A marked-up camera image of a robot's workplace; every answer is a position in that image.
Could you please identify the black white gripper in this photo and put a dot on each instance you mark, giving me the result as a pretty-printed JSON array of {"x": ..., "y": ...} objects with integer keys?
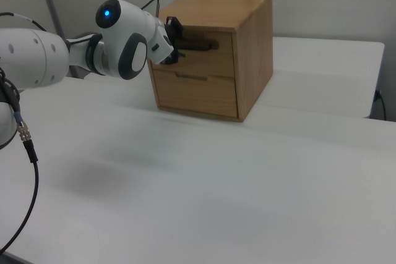
[{"x": 161, "y": 44}]

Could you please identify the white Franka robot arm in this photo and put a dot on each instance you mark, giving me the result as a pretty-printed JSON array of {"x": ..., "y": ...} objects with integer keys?
[{"x": 46, "y": 57}]

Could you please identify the wooden two-drawer cabinet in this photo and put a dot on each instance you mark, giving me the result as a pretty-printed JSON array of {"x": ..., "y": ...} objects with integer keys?
[{"x": 247, "y": 50}]

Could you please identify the wooden drawer with groove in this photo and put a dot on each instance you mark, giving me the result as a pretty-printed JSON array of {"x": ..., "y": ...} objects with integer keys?
[{"x": 198, "y": 97}]

